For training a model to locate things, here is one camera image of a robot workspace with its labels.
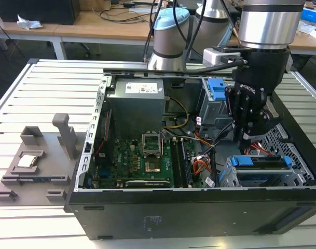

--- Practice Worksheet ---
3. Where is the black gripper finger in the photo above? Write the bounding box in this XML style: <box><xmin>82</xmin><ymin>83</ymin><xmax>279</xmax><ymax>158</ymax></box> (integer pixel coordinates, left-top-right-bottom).
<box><xmin>224</xmin><ymin>85</ymin><xmax>252</xmax><ymax>142</ymax></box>
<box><xmin>238</xmin><ymin>101</ymin><xmax>280</xmax><ymax>154</ymax></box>

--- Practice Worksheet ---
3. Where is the red disk wire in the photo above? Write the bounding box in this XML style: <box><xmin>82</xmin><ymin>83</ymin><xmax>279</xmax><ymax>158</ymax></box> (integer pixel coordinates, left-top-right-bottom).
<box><xmin>244</xmin><ymin>141</ymin><xmax>274</xmax><ymax>157</ymax></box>

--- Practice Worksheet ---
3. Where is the metal disk bay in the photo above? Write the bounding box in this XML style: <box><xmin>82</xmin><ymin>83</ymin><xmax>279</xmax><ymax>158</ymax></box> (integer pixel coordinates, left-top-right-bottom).
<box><xmin>217</xmin><ymin>155</ymin><xmax>315</xmax><ymax>188</ymax></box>

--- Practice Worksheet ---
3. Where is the black RAM slot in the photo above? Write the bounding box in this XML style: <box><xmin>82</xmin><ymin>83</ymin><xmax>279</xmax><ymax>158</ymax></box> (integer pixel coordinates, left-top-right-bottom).
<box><xmin>170</xmin><ymin>140</ymin><xmax>183</xmax><ymax>187</ymax></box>

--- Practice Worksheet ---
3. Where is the metal drive cage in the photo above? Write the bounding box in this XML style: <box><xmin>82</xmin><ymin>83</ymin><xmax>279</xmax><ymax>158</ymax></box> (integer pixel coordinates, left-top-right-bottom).
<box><xmin>200</xmin><ymin>77</ymin><xmax>238</xmax><ymax>128</ymax></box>

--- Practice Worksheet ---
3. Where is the blue plastic drive latch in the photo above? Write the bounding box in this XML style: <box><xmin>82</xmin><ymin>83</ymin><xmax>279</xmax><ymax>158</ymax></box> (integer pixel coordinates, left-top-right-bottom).
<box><xmin>207</xmin><ymin>77</ymin><xmax>231</xmax><ymax>101</ymax></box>

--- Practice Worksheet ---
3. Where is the blue cardboard box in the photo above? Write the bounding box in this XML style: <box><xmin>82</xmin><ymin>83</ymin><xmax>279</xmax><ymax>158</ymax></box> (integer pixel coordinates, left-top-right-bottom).
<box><xmin>301</xmin><ymin>7</ymin><xmax>316</xmax><ymax>24</ymax></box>

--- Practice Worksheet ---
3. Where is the black RAM stick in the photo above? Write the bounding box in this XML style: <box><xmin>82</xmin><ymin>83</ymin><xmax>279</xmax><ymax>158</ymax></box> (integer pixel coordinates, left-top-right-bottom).
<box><xmin>180</xmin><ymin>140</ymin><xmax>194</xmax><ymax>184</ymax></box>

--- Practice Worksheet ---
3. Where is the metal socket cover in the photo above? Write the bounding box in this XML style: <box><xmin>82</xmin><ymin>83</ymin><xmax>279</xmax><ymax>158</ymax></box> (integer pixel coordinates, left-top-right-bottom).
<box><xmin>142</xmin><ymin>132</ymin><xmax>164</xmax><ymax>156</ymax></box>

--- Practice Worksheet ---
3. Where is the gray power supply unit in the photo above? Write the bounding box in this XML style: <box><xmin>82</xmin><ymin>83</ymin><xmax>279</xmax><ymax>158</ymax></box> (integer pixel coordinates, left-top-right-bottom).
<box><xmin>105</xmin><ymin>77</ymin><xmax>166</xmax><ymax>135</ymax></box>

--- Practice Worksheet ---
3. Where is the CPU socket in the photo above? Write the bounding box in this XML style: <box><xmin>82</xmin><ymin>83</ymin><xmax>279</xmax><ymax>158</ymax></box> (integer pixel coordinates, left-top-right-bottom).
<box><xmin>144</xmin><ymin>160</ymin><xmax>161</xmax><ymax>174</ymax></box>

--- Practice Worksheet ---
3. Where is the black graphics card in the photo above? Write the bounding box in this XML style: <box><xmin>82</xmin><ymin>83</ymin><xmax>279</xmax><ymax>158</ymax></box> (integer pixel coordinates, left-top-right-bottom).
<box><xmin>125</xmin><ymin>179</ymin><xmax>171</xmax><ymax>188</ymax></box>

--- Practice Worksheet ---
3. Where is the green motherboard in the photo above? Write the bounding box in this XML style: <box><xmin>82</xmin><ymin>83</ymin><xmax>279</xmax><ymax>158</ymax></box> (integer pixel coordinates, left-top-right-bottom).
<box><xmin>95</xmin><ymin>137</ymin><xmax>200</xmax><ymax>189</ymax></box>

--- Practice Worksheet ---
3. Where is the black open PC case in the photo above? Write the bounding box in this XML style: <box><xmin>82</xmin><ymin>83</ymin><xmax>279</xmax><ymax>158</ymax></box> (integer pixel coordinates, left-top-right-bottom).
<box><xmin>63</xmin><ymin>67</ymin><xmax>316</xmax><ymax>241</ymax></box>

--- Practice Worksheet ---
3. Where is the wooden desk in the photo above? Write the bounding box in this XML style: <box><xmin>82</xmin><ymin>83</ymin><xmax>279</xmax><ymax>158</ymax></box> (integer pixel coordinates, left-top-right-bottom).
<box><xmin>0</xmin><ymin>0</ymin><xmax>316</xmax><ymax>55</ymax></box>

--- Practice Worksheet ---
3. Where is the gray parts rack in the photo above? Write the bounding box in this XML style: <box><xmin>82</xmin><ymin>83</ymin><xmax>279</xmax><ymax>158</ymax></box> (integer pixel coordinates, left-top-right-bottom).
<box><xmin>0</xmin><ymin>113</ymin><xmax>82</xmax><ymax>207</ymax></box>

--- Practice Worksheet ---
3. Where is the long RAM stick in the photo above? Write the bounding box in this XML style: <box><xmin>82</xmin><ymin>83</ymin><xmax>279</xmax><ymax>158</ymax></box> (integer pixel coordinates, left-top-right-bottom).
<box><xmin>17</xmin><ymin>177</ymin><xmax>66</xmax><ymax>183</ymax></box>

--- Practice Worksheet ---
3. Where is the silver CPU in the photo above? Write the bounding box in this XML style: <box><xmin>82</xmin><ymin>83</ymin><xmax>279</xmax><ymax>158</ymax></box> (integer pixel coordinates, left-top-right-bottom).
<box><xmin>17</xmin><ymin>155</ymin><xmax>39</xmax><ymax>168</ymax></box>

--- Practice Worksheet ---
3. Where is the large black box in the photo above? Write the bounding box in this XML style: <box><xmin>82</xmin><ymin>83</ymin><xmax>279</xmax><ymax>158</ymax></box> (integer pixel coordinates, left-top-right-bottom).
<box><xmin>0</xmin><ymin>0</ymin><xmax>80</xmax><ymax>25</ymax></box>

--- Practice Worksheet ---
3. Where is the crumpled white paper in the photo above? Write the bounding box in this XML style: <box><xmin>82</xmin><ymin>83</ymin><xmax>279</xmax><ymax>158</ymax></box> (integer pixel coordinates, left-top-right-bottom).
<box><xmin>16</xmin><ymin>14</ymin><xmax>44</xmax><ymax>31</ymax></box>

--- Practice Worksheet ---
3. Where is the thick black wire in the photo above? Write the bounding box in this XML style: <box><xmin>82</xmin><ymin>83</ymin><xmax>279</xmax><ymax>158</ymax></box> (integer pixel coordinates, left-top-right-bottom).
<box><xmin>212</xmin><ymin>121</ymin><xmax>237</xmax><ymax>149</ymax></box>

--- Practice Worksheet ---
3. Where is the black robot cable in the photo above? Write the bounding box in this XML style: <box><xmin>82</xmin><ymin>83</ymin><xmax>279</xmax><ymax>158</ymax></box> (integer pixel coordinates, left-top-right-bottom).
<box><xmin>143</xmin><ymin>0</ymin><xmax>249</xmax><ymax>76</ymax></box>

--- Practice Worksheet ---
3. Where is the yellow and black wire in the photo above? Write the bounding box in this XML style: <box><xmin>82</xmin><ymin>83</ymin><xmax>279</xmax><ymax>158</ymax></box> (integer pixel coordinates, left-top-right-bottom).
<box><xmin>164</xmin><ymin>96</ymin><xmax>189</xmax><ymax>129</ymax></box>

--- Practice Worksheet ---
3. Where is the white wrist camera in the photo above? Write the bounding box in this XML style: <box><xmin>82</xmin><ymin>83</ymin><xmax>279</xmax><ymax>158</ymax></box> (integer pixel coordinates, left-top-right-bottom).
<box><xmin>202</xmin><ymin>47</ymin><xmax>242</xmax><ymax>67</ymax></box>

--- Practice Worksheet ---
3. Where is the orange wire bundle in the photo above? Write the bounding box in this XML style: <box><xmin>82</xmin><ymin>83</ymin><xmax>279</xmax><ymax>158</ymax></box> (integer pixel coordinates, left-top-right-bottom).
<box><xmin>191</xmin><ymin>155</ymin><xmax>213</xmax><ymax>179</ymax></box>

